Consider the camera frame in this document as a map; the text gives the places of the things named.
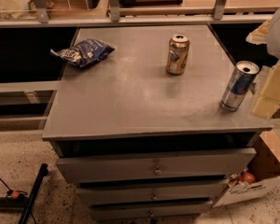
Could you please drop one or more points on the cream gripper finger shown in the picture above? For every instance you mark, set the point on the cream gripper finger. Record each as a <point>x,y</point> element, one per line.
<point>269,98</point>
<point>259,35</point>

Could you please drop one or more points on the orange soda can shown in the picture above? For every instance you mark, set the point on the orange soda can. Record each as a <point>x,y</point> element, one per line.
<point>177,54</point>

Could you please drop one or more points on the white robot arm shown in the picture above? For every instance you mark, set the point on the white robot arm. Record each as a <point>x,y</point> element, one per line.
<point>273,36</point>

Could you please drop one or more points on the silver blue energy drink can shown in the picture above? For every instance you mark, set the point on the silver blue energy drink can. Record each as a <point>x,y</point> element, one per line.
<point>242,77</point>

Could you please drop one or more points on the blue chip bag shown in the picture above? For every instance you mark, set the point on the blue chip bag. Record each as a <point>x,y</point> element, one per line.
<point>86,52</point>

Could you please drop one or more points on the cardboard box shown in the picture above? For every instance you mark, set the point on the cardboard box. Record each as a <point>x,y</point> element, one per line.
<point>265,167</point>

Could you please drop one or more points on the orange item in box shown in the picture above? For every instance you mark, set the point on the orange item in box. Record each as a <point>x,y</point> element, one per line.
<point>247,177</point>

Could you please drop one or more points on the top grey drawer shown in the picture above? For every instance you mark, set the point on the top grey drawer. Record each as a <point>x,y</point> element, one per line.
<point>155,165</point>

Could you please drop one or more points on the grey drawer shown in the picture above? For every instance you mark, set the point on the grey drawer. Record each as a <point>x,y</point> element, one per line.
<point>150,210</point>
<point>151,192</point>
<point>155,165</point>

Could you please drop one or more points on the middle grey drawer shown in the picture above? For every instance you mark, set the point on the middle grey drawer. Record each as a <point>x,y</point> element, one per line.
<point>151,192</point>

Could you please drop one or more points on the grey drawer cabinet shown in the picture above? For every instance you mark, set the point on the grey drawer cabinet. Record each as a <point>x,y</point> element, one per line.
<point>129,104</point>

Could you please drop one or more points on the bottom grey drawer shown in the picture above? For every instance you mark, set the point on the bottom grey drawer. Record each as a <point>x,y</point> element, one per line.
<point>150,210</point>

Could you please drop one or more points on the black stand leg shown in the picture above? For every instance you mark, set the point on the black stand leg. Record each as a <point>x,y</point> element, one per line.
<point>27,210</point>

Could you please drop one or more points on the metal shelf rail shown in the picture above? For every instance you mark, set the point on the metal shelf rail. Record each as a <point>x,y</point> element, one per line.
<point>64,13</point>

